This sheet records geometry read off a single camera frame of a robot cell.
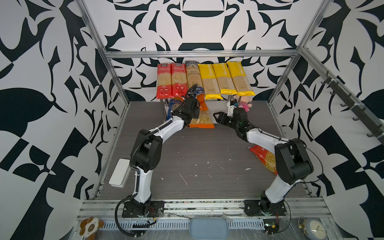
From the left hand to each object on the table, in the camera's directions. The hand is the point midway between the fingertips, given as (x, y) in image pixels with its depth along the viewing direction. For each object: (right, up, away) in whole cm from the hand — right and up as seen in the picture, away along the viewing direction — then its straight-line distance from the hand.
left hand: (194, 104), depth 94 cm
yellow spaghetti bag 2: (+16, +11, -14) cm, 24 cm away
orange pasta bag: (+6, -11, +2) cm, 13 cm away
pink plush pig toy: (+38, +3, +19) cm, 42 cm away
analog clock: (+52, -56, -28) cm, 82 cm away
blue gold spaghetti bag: (0, +15, -11) cm, 18 cm away
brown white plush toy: (-47, -56, -27) cm, 78 cm away
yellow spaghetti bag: (+8, +8, -16) cm, 20 cm away
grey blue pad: (+6, -58, -26) cm, 64 cm away
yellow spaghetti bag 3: (+24, +8, -16) cm, 30 cm away
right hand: (+13, -5, -4) cm, 15 cm away
